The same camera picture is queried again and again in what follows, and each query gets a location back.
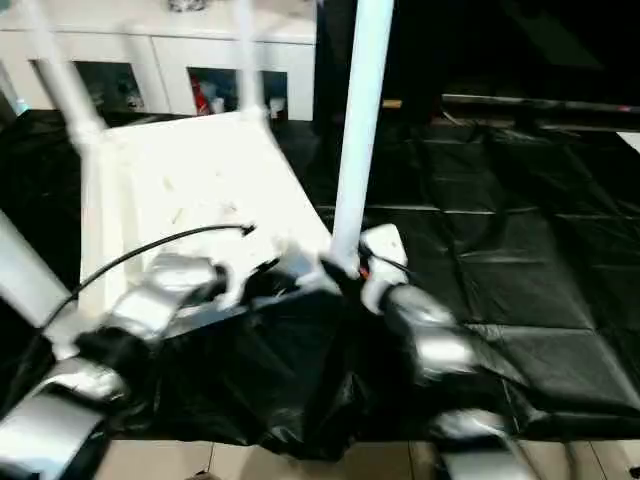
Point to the white plastic table top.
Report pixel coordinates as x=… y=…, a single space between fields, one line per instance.
x=200 y=175

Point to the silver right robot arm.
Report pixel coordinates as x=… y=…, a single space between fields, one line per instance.
x=435 y=330

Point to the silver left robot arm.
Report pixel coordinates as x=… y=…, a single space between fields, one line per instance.
x=150 y=300

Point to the black work mat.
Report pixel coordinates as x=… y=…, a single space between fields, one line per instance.
x=500 y=275

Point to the black furniture unit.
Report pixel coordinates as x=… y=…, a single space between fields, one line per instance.
x=500 y=45

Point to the white glass-door cabinet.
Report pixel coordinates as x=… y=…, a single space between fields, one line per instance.
x=150 y=45

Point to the silver metal bowl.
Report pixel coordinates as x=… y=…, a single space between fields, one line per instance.
x=182 y=4

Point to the white flat board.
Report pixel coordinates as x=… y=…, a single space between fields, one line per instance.
x=630 y=140

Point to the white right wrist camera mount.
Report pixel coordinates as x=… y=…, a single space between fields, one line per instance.
x=385 y=250

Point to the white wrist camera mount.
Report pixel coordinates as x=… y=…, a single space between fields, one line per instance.
x=250 y=260
x=385 y=250

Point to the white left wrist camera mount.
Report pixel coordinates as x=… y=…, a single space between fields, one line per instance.
x=250 y=260

